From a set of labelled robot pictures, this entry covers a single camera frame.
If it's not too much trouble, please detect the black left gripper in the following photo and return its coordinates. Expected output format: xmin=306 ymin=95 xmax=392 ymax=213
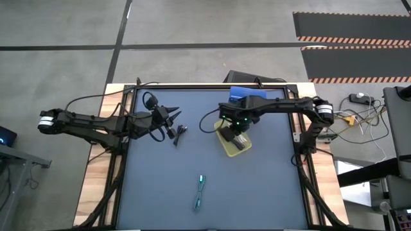
xmin=152 ymin=105 xmax=182 ymax=128

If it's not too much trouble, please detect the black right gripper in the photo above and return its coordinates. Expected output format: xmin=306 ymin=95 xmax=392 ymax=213
xmin=226 ymin=115 xmax=254 ymax=151

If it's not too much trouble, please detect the black USB-C cable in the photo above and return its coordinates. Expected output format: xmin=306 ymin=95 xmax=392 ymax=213
xmin=173 ymin=124 xmax=189 ymax=147

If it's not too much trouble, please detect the teal braided USB-C cable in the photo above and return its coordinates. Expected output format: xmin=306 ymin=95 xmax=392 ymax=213
xmin=192 ymin=175 xmax=207 ymax=212

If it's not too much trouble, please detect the translucent yellow plastic tray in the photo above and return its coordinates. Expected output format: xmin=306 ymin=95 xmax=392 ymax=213
xmin=214 ymin=119 xmax=253 ymax=158

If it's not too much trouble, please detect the blue PlayStation box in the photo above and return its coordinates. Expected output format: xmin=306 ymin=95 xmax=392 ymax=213
xmin=228 ymin=85 xmax=268 ymax=104

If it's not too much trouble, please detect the wooden table board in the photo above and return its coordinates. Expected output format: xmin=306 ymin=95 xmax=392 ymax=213
xmin=73 ymin=82 xmax=350 ymax=227

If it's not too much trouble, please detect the black power strip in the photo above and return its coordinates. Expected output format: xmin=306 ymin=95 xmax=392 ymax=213
xmin=348 ymin=92 xmax=375 ymax=105

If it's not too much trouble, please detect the black striped floor mat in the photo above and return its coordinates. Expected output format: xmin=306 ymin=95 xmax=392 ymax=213
xmin=292 ymin=12 xmax=411 ymax=46
xmin=301 ymin=46 xmax=411 ymax=84

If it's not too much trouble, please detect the grey cart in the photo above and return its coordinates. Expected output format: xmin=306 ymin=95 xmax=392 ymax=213
xmin=383 ymin=85 xmax=411 ymax=180

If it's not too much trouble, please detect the grey side table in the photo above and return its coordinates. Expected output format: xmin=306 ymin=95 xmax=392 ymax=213
xmin=0 ymin=143 xmax=52 ymax=231

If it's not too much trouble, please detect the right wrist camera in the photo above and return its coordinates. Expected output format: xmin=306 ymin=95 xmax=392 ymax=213
xmin=220 ymin=126 xmax=237 ymax=142

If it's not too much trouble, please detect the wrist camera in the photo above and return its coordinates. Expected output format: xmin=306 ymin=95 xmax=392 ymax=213
xmin=220 ymin=126 xmax=237 ymax=142
xmin=165 ymin=126 xmax=178 ymax=141

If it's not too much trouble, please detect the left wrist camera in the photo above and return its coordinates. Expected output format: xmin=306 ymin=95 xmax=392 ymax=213
xmin=165 ymin=126 xmax=178 ymax=141

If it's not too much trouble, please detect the black aluminium table frame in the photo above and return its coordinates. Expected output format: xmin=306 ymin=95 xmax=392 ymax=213
xmin=76 ymin=81 xmax=349 ymax=231

